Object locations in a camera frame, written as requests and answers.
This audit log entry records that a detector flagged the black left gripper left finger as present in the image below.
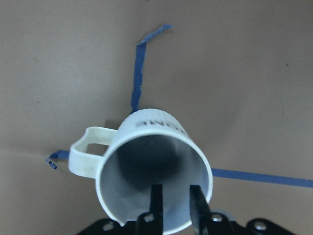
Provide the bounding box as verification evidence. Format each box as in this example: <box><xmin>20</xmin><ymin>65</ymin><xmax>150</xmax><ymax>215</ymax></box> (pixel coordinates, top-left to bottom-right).
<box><xmin>150</xmin><ymin>184</ymin><xmax>163</xmax><ymax>216</ymax></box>

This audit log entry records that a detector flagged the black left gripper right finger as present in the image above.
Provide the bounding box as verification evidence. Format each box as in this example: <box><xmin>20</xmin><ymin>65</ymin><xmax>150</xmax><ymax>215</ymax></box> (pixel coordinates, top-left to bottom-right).
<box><xmin>189</xmin><ymin>185</ymin><xmax>210</xmax><ymax>233</ymax></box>

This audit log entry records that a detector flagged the white plastic mug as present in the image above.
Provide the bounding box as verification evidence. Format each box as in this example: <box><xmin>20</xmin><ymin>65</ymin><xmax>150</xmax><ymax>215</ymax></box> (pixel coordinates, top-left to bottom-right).
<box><xmin>68</xmin><ymin>109</ymin><xmax>213</xmax><ymax>235</ymax></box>

